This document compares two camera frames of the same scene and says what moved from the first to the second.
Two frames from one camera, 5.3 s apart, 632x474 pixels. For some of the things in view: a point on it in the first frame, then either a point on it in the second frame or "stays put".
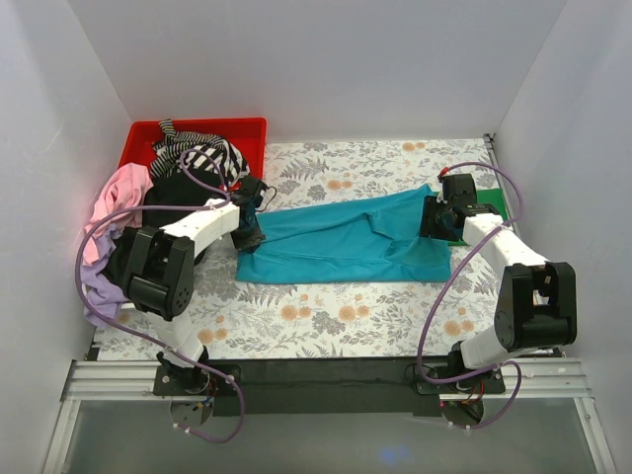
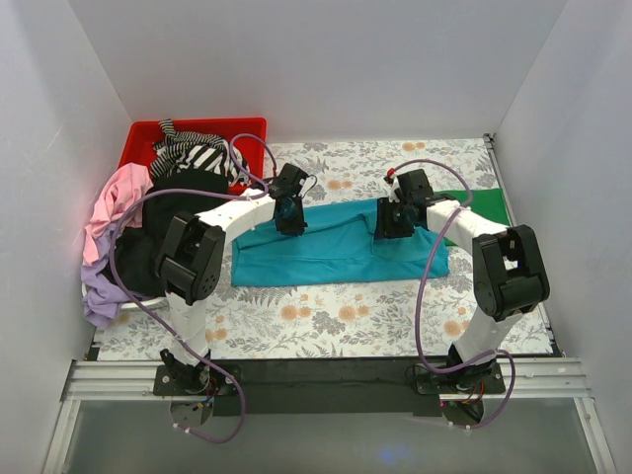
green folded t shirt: [493, 197] stays put
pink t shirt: [124, 190] stays put
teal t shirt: [372, 238] stays put
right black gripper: [432, 223] to [390, 229]
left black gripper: [248, 235] to [289, 224]
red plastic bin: [248, 133] stays put
